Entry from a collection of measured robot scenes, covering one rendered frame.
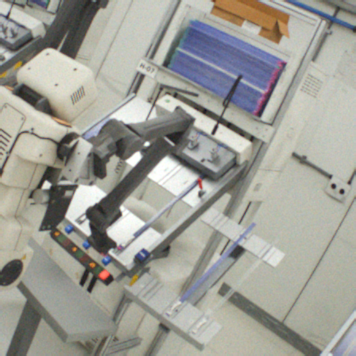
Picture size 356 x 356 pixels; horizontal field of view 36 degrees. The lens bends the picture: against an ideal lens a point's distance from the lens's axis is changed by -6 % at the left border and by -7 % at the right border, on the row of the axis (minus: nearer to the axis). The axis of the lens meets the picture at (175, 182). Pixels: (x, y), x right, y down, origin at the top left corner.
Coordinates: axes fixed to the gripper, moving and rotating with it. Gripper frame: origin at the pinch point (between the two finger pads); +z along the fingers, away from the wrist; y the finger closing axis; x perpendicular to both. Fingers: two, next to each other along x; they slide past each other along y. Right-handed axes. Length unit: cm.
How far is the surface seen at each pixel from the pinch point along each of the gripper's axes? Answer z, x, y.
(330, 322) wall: 168, -118, -56
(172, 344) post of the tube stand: 22.1, 4.3, -36.1
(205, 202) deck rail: 3.3, -44.6, -9.6
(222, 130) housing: -4, -74, 7
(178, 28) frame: -30, -93, 48
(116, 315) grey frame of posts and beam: 18.7, 10.4, -12.7
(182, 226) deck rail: 4.9, -31.0, -9.8
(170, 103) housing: -4, -73, 35
